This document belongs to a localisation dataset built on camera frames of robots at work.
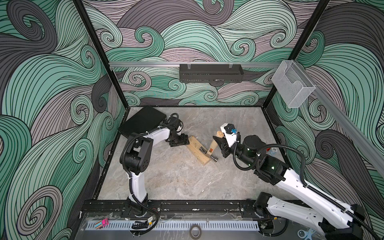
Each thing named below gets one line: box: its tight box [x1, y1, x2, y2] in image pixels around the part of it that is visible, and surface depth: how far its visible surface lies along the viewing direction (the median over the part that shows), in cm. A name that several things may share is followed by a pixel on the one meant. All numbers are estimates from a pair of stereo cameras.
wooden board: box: [186, 135, 212, 166], surface depth 92 cm
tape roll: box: [189, 225, 202, 240], surface depth 67 cm
